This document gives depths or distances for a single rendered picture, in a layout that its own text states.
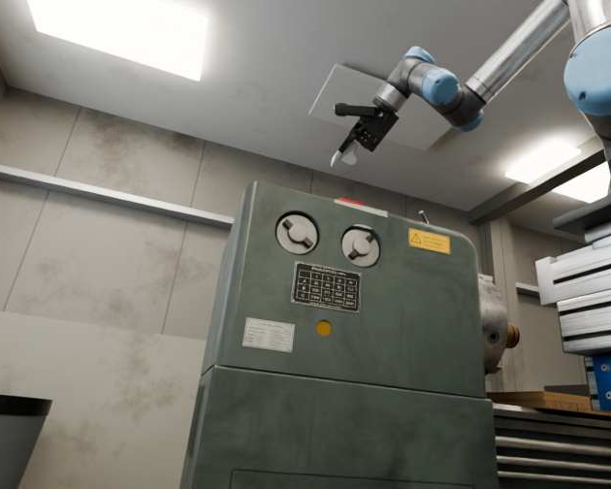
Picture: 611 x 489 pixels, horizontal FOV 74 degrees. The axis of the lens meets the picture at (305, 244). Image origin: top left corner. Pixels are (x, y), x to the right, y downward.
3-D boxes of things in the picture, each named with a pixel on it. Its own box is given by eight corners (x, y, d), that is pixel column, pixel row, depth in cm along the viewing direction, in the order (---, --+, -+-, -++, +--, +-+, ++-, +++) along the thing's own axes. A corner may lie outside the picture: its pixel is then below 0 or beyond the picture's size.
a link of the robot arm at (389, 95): (384, 80, 103) (384, 84, 111) (372, 95, 104) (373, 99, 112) (407, 98, 103) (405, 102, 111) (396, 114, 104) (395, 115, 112)
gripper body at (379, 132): (370, 154, 108) (401, 115, 104) (344, 134, 108) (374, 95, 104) (370, 153, 115) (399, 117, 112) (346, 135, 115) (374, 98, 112)
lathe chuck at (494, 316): (490, 362, 99) (467, 251, 116) (421, 390, 125) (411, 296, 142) (521, 367, 101) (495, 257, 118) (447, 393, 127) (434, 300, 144)
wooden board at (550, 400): (545, 407, 100) (543, 390, 101) (455, 406, 132) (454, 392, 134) (639, 419, 107) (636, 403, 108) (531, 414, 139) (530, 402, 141)
